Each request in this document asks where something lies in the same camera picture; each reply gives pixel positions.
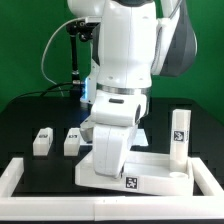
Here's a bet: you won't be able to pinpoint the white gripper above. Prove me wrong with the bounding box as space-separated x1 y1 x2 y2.
91 93 148 178

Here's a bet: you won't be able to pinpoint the white desk top panel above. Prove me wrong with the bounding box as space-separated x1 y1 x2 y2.
75 151 194 196

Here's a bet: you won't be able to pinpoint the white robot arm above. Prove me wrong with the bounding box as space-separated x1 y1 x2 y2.
67 0 197 177

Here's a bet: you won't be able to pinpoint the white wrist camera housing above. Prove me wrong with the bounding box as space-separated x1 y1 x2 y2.
80 118 94 142

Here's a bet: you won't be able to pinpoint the marker tag base plate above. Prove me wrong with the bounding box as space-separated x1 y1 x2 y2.
80 129 148 146

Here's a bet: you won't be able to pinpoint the black cables on table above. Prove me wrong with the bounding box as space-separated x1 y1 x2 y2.
6 81 83 104

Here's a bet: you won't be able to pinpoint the grey camera on stand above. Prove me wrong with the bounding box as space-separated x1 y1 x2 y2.
85 16 101 25

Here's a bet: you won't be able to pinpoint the grey camera cable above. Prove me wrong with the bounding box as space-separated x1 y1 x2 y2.
40 17 87 98

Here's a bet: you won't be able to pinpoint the white U-shaped fence frame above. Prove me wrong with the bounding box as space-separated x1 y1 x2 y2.
0 158 224 221

